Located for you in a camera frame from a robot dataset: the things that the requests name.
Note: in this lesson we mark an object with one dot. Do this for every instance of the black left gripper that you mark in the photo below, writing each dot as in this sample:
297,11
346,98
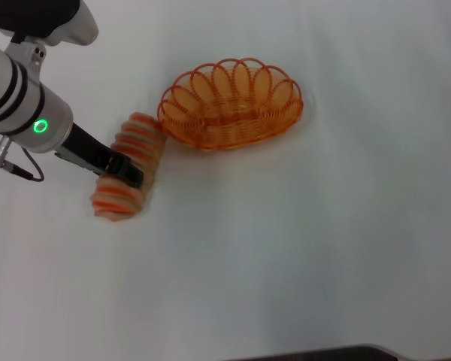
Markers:
90,150

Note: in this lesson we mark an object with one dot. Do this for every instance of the orange striped bread roll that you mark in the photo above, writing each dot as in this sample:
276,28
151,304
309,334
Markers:
116,199

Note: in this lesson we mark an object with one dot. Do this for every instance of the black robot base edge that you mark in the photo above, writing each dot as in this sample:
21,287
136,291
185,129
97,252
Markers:
323,353

